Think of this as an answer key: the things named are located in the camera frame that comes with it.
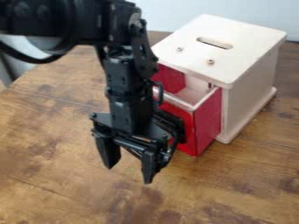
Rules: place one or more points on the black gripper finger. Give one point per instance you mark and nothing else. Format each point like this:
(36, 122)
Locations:
(151, 166)
(108, 151)

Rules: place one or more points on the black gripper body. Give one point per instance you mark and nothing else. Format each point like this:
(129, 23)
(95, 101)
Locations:
(129, 122)

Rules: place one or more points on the red drawer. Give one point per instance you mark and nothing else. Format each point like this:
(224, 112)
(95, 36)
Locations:
(194, 100)

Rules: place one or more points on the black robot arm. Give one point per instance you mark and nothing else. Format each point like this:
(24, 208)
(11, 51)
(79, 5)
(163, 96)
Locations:
(108, 24)

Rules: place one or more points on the white wooden box cabinet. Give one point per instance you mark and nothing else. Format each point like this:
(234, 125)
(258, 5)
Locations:
(232, 55)

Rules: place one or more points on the black drawer handle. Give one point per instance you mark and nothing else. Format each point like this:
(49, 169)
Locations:
(172, 125)

